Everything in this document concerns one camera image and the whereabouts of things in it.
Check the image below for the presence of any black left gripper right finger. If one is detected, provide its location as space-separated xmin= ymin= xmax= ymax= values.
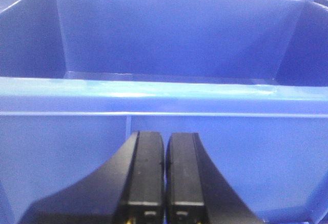
xmin=166 ymin=133 xmax=264 ymax=223

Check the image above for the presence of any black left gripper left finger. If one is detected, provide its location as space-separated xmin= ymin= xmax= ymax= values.
xmin=24 ymin=131 xmax=164 ymax=223

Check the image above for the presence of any blue target bin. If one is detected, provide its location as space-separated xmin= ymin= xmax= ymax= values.
xmin=1 ymin=0 xmax=327 ymax=223

